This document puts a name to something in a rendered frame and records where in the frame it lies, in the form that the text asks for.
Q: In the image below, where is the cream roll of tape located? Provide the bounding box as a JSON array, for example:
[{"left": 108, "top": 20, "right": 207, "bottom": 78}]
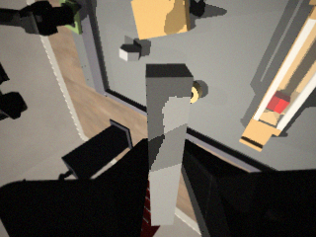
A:
[{"left": 191, "top": 82, "right": 202, "bottom": 103}]

